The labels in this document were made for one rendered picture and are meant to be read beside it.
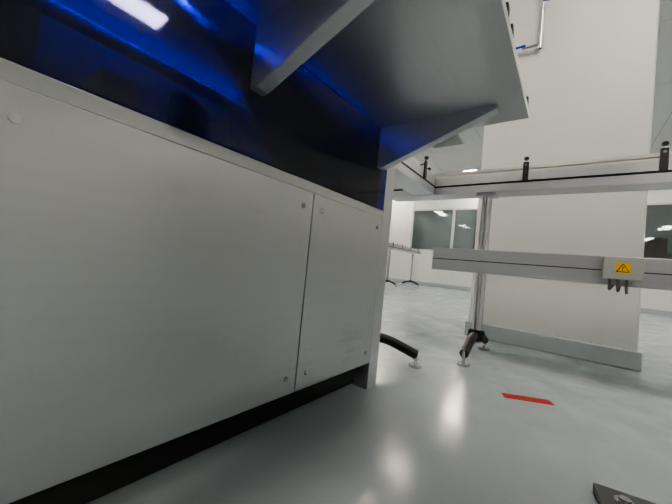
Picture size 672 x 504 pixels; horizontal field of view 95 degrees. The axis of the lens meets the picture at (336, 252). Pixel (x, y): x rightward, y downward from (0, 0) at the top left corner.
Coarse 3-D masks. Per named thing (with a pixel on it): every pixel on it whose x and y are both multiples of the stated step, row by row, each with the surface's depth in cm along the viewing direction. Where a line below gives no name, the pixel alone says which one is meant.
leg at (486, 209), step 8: (488, 200) 159; (488, 208) 159; (488, 216) 159; (480, 224) 161; (488, 224) 159; (480, 232) 160; (488, 232) 159; (480, 240) 160; (488, 240) 159; (480, 248) 159; (488, 248) 159; (480, 280) 158; (480, 288) 158; (480, 296) 157; (480, 304) 157; (480, 312) 157; (472, 320) 159; (480, 320) 157; (472, 328) 159; (480, 328) 157
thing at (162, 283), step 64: (0, 64) 34; (0, 128) 34; (64, 128) 38; (128, 128) 44; (0, 192) 34; (64, 192) 39; (128, 192) 44; (192, 192) 52; (256, 192) 62; (320, 192) 78; (0, 256) 35; (64, 256) 39; (128, 256) 45; (192, 256) 52; (256, 256) 63; (320, 256) 79; (0, 320) 35; (64, 320) 40; (128, 320) 45; (192, 320) 53; (256, 320) 64; (320, 320) 81; (0, 384) 35; (64, 384) 40; (128, 384) 46; (192, 384) 54; (256, 384) 65; (0, 448) 36; (64, 448) 40; (128, 448) 46
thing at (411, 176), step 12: (396, 168) 134; (408, 168) 143; (420, 168) 154; (396, 180) 151; (408, 180) 149; (420, 180) 155; (432, 180) 168; (408, 192) 172; (420, 192) 170; (432, 192) 169
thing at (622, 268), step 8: (608, 256) 124; (608, 264) 124; (616, 264) 122; (624, 264) 121; (632, 264) 120; (640, 264) 118; (608, 272) 124; (616, 272) 122; (624, 272) 121; (632, 272) 120; (640, 272) 118; (632, 280) 120; (640, 280) 118
